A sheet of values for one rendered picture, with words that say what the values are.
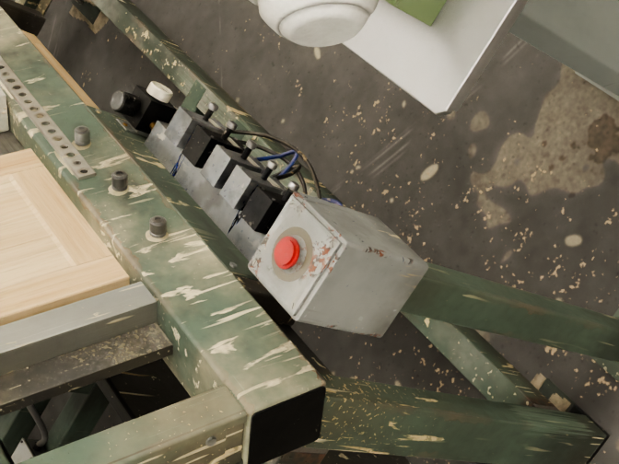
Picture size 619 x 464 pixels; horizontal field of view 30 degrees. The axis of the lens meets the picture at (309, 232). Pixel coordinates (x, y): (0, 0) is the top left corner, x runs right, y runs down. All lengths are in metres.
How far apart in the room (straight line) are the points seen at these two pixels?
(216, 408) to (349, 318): 0.20
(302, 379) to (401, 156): 1.13
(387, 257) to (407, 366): 1.04
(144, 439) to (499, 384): 0.85
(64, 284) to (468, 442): 0.67
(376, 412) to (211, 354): 0.26
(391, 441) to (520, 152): 0.86
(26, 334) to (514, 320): 0.71
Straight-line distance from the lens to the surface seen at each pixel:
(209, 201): 1.82
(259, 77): 2.93
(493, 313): 1.71
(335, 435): 1.61
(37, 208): 1.83
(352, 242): 1.37
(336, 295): 1.40
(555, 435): 2.04
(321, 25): 1.36
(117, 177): 1.79
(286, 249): 1.40
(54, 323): 1.59
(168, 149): 1.93
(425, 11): 1.58
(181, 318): 1.58
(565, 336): 1.89
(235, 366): 1.51
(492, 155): 2.41
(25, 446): 3.00
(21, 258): 1.74
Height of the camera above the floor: 1.94
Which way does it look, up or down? 46 degrees down
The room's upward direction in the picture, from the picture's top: 74 degrees counter-clockwise
